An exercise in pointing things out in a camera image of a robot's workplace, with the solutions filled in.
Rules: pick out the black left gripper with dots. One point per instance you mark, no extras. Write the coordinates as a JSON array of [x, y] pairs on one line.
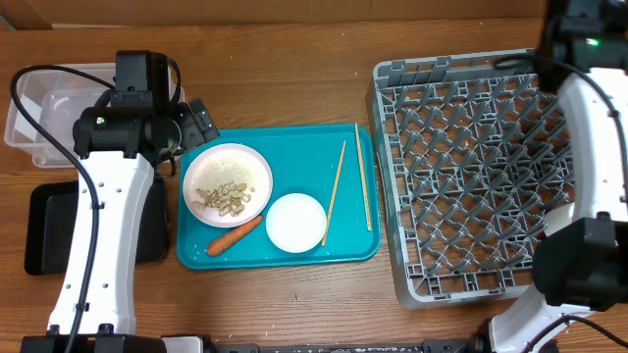
[[191, 134]]

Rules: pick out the pale green bowl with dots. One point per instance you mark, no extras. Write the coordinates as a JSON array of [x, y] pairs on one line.
[[296, 223]]

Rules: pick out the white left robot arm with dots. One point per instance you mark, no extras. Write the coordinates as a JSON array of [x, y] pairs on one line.
[[139, 122]]

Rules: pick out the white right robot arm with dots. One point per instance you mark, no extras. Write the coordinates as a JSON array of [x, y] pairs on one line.
[[581, 266]]

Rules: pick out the grey dishwasher rack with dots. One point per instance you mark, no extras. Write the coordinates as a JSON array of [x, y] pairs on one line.
[[471, 160]]

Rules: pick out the white plate with food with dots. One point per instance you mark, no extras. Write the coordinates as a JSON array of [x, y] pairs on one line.
[[227, 185]]

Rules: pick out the orange carrot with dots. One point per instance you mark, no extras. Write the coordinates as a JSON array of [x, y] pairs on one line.
[[226, 241]]

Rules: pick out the clear plastic bin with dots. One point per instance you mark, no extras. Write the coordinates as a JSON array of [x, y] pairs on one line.
[[55, 100]]

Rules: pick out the left wooden chopstick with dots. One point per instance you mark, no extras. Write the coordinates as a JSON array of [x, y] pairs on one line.
[[334, 195]]

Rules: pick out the wooden chopstick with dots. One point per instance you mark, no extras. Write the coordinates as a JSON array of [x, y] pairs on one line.
[[334, 195], [363, 178]]

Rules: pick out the black plastic bin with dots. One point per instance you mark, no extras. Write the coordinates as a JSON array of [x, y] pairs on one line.
[[51, 220]]

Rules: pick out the right wooden chopstick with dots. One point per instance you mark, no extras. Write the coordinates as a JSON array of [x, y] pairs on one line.
[[363, 178]]

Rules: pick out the white cup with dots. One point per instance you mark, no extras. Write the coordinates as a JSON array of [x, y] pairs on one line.
[[559, 218]]

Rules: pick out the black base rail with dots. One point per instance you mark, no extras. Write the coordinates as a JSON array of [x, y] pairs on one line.
[[392, 347]]

